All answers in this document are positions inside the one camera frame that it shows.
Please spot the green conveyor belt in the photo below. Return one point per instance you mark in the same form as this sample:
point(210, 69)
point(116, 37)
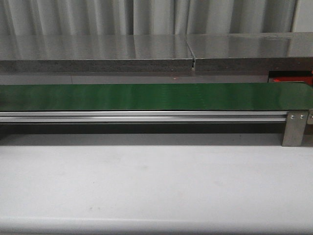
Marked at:
point(177, 97)

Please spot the grey stone counter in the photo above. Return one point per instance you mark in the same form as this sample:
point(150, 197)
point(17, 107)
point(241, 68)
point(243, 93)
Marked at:
point(133, 59)

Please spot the red plastic bin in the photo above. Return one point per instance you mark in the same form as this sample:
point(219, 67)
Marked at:
point(296, 79)

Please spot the grey pleated curtain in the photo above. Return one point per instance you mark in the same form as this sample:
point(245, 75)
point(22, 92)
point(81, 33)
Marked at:
point(144, 17)

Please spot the aluminium conveyor frame rail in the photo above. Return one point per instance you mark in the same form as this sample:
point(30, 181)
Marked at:
point(141, 116)

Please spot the steel conveyor support bracket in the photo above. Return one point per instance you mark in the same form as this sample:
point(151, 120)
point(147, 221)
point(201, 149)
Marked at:
point(294, 130)

